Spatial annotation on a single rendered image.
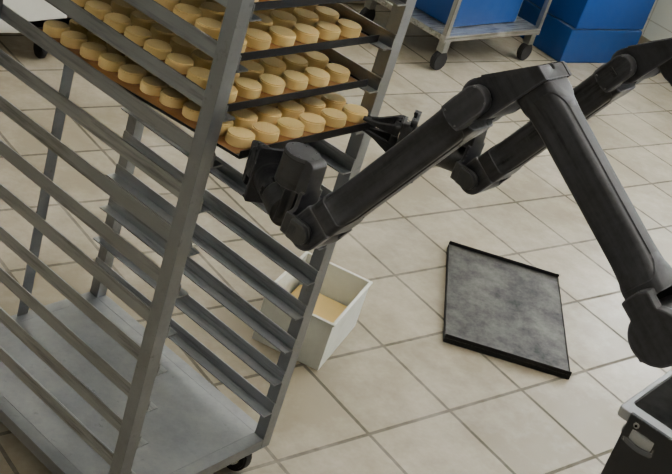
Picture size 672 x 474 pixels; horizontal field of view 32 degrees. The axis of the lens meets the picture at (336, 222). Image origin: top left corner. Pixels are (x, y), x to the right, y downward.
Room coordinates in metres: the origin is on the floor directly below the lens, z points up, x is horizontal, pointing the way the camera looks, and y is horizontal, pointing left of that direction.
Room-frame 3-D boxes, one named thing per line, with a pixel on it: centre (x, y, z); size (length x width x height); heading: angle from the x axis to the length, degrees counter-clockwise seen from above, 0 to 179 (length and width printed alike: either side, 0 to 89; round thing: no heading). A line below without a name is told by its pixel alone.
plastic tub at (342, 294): (2.82, -0.01, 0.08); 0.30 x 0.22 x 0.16; 166
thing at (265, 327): (2.27, 0.28, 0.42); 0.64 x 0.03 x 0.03; 57
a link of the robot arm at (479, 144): (2.01, -0.19, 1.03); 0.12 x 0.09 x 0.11; 56
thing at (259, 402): (2.27, 0.28, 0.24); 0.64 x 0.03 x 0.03; 57
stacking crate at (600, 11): (6.43, -0.95, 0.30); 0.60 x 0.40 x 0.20; 136
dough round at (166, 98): (1.89, 0.34, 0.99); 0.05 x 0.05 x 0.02
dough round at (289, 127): (1.90, 0.13, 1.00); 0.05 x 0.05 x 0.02
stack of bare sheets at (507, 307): (3.31, -0.61, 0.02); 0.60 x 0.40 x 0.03; 2
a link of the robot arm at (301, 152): (1.61, 0.06, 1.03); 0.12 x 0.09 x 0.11; 59
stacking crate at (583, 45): (6.43, -0.95, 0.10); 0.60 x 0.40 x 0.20; 134
